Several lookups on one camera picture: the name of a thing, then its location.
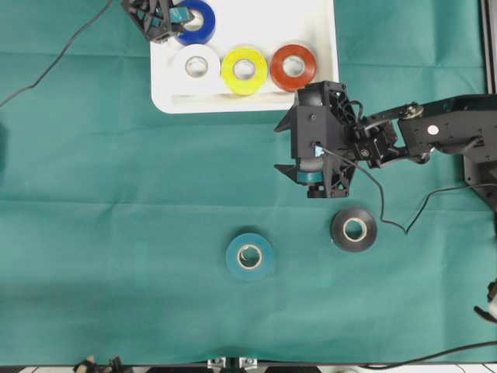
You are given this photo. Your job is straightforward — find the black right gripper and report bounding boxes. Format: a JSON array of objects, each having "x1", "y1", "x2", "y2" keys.
[{"x1": 273, "y1": 81, "x2": 357, "y2": 198}]

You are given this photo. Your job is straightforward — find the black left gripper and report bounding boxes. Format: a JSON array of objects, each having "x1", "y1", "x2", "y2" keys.
[{"x1": 120, "y1": 0, "x2": 194, "y2": 44}]

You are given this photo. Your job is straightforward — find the blue tape roll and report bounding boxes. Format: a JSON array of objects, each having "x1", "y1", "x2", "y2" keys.
[{"x1": 175, "y1": 0, "x2": 216, "y2": 45}]

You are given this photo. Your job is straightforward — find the red tape roll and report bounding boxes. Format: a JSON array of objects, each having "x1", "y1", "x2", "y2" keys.
[{"x1": 269, "y1": 44, "x2": 318, "y2": 92}]

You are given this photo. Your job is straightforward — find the white tape roll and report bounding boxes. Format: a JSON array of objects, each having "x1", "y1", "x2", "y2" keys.
[{"x1": 172, "y1": 44, "x2": 221, "y2": 93}]

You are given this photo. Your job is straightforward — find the yellow tape roll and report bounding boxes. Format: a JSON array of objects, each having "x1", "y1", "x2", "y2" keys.
[{"x1": 221, "y1": 47, "x2": 268, "y2": 96}]

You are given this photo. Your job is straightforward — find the black tape roll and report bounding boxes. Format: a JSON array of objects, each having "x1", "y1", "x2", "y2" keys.
[{"x1": 330, "y1": 207, "x2": 377, "y2": 253}]

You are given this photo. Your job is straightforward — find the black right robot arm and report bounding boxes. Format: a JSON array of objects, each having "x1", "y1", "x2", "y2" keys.
[{"x1": 275, "y1": 81, "x2": 496, "y2": 206}]

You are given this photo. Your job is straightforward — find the white plastic case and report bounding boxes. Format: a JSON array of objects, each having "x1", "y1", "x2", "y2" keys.
[{"x1": 150, "y1": 1, "x2": 339, "y2": 113}]

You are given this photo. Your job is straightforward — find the teal tape roll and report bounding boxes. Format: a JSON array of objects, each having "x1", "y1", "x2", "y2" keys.
[{"x1": 225, "y1": 232, "x2": 274, "y2": 281}]

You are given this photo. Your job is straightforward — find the green table cloth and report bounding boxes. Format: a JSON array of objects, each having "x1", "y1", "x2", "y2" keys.
[{"x1": 1, "y1": 1, "x2": 496, "y2": 365}]

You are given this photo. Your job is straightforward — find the silver table clamp brackets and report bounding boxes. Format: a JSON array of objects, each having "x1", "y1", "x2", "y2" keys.
[{"x1": 207, "y1": 357, "x2": 258, "y2": 372}]

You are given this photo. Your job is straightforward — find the white black object at edge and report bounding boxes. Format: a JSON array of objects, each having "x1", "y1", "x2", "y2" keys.
[{"x1": 474, "y1": 281, "x2": 497, "y2": 324}]

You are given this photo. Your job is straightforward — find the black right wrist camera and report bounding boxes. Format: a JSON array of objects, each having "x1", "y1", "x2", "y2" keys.
[{"x1": 291, "y1": 84, "x2": 331, "y2": 172}]

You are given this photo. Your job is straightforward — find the black right camera cable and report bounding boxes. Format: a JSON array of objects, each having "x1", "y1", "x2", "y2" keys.
[{"x1": 316, "y1": 145, "x2": 482, "y2": 235}]

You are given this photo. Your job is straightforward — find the black table edge cable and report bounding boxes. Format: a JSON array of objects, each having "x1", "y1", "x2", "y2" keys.
[{"x1": 364, "y1": 340, "x2": 497, "y2": 369}]

